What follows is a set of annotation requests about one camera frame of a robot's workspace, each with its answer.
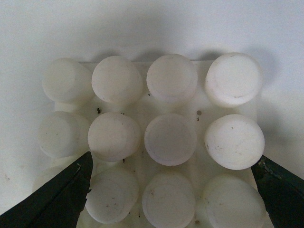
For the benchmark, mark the white studded base plate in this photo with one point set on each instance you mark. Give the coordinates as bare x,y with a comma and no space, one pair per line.
172,141

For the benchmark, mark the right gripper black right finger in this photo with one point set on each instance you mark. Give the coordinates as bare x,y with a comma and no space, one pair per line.
282,193

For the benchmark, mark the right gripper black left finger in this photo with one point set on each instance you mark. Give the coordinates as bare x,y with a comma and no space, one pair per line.
56,204

